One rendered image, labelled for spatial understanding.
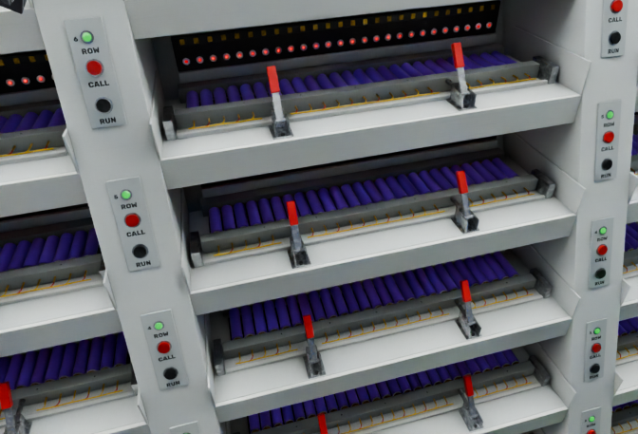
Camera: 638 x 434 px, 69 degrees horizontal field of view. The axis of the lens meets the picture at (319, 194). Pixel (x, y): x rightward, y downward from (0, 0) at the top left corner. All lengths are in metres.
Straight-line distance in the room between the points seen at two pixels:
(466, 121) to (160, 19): 0.42
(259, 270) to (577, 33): 0.57
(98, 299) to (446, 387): 0.62
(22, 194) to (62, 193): 0.04
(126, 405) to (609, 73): 0.87
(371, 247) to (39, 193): 0.45
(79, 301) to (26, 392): 0.20
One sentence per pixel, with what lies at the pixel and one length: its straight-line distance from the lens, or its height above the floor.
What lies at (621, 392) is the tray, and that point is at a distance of 1.09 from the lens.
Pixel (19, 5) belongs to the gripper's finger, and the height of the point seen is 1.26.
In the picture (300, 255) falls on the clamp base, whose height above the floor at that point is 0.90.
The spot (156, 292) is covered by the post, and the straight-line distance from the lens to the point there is 0.67.
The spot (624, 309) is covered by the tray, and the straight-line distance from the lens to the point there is 0.99.
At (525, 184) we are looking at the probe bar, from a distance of 0.85.
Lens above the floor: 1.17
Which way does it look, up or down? 16 degrees down
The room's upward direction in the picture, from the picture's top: 7 degrees counter-clockwise
